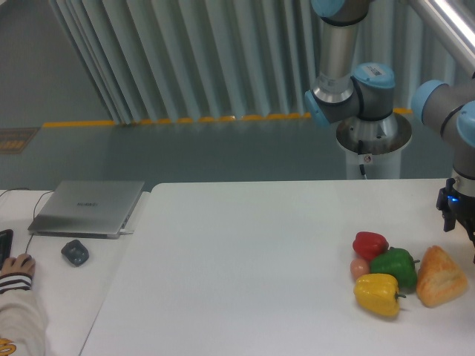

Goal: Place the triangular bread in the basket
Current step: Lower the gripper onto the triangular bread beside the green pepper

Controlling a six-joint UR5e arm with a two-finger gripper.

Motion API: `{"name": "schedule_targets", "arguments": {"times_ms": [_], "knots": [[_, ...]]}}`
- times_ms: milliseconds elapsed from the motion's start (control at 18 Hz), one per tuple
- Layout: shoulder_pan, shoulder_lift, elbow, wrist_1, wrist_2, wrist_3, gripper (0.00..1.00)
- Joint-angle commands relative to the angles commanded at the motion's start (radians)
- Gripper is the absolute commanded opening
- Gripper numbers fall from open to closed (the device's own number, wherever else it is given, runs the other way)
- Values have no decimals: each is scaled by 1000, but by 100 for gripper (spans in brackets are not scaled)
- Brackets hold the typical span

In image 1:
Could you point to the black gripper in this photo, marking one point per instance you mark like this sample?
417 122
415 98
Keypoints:
456 206

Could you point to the striped beige sleeve forearm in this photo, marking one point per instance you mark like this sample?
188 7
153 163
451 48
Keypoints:
23 325

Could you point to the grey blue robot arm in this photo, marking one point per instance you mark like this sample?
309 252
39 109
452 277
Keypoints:
360 100

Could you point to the triangular golden bread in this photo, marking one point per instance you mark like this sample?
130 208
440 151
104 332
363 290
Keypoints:
440 279

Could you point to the person's hand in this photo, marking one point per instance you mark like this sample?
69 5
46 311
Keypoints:
12 266

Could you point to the green bell pepper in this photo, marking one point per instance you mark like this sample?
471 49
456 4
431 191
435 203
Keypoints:
398 263

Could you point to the red bell pepper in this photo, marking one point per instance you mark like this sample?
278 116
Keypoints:
368 245

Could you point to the yellow bell pepper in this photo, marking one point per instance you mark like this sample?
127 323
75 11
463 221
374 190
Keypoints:
378 293

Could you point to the small brown egg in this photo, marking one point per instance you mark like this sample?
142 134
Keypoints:
359 267

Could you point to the silver closed laptop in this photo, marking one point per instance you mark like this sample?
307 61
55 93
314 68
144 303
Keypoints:
95 209

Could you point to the dark grey small dish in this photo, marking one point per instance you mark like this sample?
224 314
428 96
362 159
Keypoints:
75 253

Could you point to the black computer mouse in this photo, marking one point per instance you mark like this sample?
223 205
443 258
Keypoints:
25 258

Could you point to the black keyboard edge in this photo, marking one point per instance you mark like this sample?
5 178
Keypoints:
6 239

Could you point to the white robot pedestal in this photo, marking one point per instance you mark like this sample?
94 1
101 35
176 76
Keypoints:
373 150

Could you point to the aluminium frame bar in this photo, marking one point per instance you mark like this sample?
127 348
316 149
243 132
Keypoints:
453 24

